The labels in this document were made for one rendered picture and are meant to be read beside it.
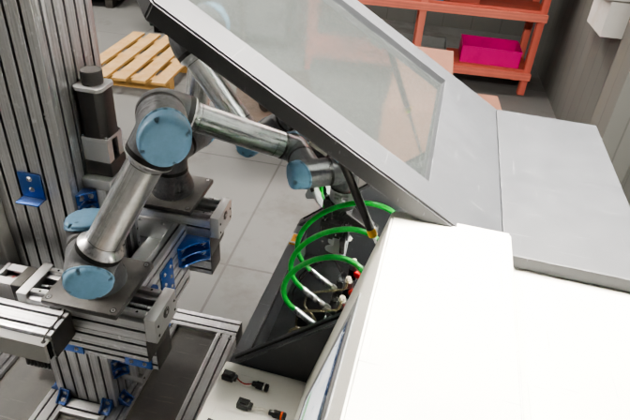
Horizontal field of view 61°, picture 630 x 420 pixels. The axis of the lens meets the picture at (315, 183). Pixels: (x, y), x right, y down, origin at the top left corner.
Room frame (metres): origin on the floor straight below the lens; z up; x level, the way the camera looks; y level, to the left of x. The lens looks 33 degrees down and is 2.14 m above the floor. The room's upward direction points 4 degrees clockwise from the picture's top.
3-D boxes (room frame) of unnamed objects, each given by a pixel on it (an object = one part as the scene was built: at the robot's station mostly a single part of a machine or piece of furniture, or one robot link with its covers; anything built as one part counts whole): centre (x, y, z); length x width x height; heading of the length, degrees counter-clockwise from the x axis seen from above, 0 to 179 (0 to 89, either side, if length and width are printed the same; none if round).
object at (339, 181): (1.23, -0.08, 1.41); 0.09 x 0.08 x 0.11; 110
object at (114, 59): (5.40, 1.85, 0.07); 1.40 x 0.96 x 0.13; 172
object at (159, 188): (1.61, 0.51, 1.09); 0.15 x 0.15 x 0.10
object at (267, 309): (1.27, 0.10, 0.87); 0.62 x 0.04 x 0.16; 167
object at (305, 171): (1.21, 0.02, 1.41); 0.11 x 0.11 x 0.08; 20
